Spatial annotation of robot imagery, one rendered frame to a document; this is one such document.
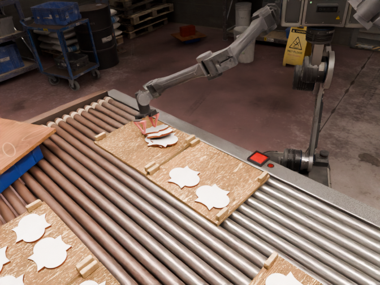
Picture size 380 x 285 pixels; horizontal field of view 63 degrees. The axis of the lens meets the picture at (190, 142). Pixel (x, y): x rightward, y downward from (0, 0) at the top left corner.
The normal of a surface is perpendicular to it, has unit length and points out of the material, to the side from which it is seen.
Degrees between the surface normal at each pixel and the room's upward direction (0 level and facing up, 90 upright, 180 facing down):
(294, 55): 78
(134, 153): 0
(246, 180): 0
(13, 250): 0
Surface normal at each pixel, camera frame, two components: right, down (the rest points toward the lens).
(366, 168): -0.06, -0.81
